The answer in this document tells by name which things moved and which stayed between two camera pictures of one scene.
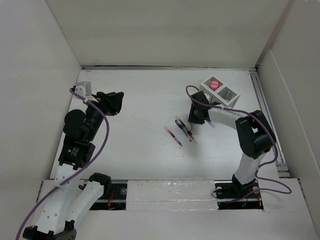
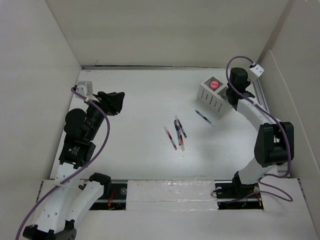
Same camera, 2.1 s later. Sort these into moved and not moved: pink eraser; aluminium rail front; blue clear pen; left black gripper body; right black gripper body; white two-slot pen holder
Moved: blue clear pen; right black gripper body
Not moved: aluminium rail front; white two-slot pen holder; pink eraser; left black gripper body
